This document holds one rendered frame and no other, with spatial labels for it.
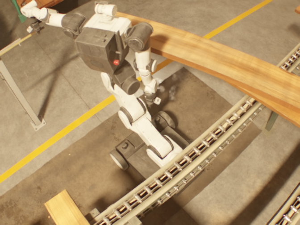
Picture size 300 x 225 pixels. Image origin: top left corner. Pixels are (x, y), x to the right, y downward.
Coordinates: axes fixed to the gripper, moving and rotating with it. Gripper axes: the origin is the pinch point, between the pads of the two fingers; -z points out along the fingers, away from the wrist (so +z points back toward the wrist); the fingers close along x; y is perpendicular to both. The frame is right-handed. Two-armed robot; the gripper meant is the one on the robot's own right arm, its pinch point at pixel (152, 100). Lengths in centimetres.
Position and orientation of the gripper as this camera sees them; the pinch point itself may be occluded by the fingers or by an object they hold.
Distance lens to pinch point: 210.9
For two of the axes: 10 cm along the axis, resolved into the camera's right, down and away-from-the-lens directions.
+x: 3.4, -8.8, 3.3
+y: -9.4, -2.8, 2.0
